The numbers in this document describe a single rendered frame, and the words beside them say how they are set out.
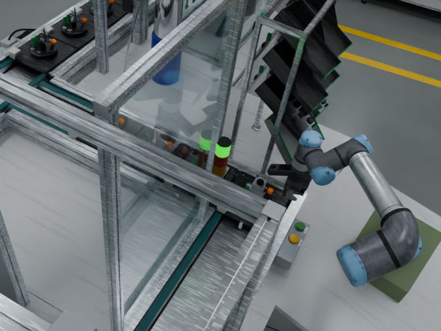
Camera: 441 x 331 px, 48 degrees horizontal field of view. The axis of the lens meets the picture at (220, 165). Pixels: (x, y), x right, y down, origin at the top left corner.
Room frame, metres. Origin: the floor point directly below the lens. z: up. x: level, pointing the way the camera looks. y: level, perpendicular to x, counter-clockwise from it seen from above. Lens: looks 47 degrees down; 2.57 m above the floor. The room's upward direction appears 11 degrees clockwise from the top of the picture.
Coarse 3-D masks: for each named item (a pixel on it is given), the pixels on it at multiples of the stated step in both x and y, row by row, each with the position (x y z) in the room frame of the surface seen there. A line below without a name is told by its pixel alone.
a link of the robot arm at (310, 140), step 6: (306, 132) 1.29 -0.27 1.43; (312, 132) 1.29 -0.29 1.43; (300, 138) 1.28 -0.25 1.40; (306, 138) 1.26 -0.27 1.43; (312, 138) 1.26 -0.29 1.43; (318, 138) 1.27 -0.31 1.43; (300, 144) 1.26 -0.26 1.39; (306, 144) 1.24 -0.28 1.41; (312, 144) 1.24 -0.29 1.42; (318, 144) 1.25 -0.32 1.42; (300, 150) 1.25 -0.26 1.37; (306, 150) 1.23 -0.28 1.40; (300, 156) 1.24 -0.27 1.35; (300, 162) 1.24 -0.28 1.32
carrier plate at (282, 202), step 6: (240, 174) 1.45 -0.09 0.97; (246, 174) 1.45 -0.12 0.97; (240, 180) 1.41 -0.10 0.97; (246, 180) 1.42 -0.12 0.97; (252, 180) 1.42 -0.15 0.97; (240, 186) 1.38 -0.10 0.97; (270, 186) 1.41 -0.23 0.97; (276, 192) 1.38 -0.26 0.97; (276, 198) 1.35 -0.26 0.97; (282, 198) 1.36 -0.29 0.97; (282, 204) 1.32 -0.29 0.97; (228, 216) 1.22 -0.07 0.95; (234, 216) 1.22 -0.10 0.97; (246, 222) 1.20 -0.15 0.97
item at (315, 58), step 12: (300, 0) 1.70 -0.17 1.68; (288, 12) 1.70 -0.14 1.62; (300, 12) 1.69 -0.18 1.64; (312, 12) 1.67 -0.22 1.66; (288, 24) 1.57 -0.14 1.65; (300, 24) 1.68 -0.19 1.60; (288, 36) 1.57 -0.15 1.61; (312, 36) 1.66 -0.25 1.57; (324, 36) 1.64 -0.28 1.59; (312, 48) 1.60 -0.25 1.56; (324, 48) 1.63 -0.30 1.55; (312, 60) 1.55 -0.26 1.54; (324, 60) 1.58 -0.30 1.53; (336, 60) 1.60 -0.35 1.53; (324, 72) 1.53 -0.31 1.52
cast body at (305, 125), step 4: (296, 116) 1.58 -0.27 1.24; (304, 116) 1.55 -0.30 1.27; (308, 116) 1.56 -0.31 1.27; (296, 120) 1.57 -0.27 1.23; (300, 120) 1.54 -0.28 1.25; (304, 120) 1.53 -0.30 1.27; (308, 120) 1.53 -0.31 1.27; (312, 120) 1.54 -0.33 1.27; (296, 124) 1.55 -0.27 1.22; (300, 124) 1.54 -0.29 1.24; (304, 124) 1.53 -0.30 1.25; (308, 124) 1.52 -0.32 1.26; (312, 124) 1.54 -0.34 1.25; (300, 128) 1.53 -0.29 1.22; (304, 128) 1.52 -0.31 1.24; (308, 128) 1.54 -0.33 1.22; (300, 132) 1.53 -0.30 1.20
